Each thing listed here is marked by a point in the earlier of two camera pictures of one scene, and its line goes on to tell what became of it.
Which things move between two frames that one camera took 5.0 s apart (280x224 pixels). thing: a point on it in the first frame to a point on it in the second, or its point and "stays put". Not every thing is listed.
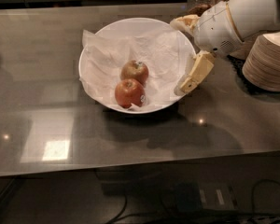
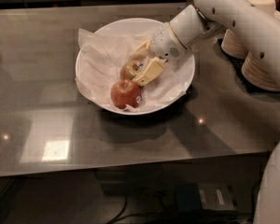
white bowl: (134, 65) stays put
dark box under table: (204, 196) stays put
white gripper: (215, 28) to (165, 43)
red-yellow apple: (134, 70) stays put
